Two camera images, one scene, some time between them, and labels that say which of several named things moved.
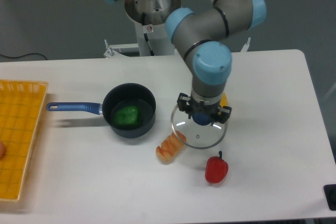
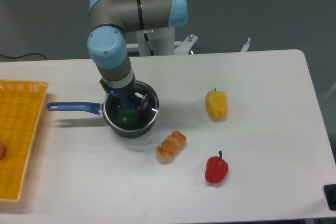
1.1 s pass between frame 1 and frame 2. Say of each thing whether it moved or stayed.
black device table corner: stayed
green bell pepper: stayed
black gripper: moved
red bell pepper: stayed
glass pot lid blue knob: moved
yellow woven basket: stayed
